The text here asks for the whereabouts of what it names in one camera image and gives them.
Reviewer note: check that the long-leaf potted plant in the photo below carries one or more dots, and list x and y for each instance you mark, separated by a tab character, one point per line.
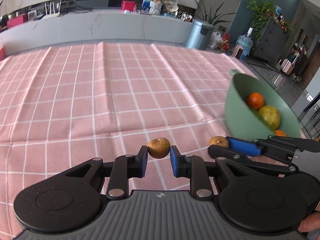
210	16

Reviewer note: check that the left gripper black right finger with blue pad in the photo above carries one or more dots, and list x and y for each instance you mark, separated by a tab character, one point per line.
196	170

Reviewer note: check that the pink checkered tablecloth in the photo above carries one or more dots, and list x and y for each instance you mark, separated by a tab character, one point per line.
61	106

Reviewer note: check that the small brown round fruit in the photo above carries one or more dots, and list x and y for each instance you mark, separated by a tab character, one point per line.
159	148

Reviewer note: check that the white wifi router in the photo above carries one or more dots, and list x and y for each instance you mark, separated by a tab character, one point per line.
52	10

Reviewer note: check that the blue water jug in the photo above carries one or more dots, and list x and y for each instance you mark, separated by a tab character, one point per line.
246	42

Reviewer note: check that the yellow-green pear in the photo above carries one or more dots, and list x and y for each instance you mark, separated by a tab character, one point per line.
271	116

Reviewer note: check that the green plastic bowl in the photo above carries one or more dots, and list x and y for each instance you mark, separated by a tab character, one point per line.
247	124

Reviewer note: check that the teddy bear in bag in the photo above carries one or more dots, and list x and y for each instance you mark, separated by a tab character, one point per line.
160	7

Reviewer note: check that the red box on console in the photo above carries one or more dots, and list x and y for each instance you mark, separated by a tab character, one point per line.
128	6

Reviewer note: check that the grey drawer cabinet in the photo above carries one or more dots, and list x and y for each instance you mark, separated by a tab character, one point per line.
271	44

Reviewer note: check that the white plastic bag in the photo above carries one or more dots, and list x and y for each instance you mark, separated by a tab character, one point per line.
215	40

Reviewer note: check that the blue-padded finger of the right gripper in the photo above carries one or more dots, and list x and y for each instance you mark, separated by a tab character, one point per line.
246	147

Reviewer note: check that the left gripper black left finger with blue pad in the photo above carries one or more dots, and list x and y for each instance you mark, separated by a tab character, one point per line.
121	170

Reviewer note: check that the person's hand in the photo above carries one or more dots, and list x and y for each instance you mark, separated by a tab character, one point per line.
311	223

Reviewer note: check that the pink small heater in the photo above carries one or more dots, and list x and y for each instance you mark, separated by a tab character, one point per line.
238	51

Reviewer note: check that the blue-grey trash bin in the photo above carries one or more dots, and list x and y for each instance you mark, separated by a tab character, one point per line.
199	36

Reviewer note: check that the white tv console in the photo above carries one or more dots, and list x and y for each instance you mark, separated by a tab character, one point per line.
98	25

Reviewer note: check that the hanging green pothos plant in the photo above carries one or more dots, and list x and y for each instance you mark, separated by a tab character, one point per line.
262	11

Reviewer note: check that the green cucumber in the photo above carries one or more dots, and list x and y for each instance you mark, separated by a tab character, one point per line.
261	119

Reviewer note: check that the orange tangerine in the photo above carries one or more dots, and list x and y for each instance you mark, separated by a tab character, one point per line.
279	133
255	101

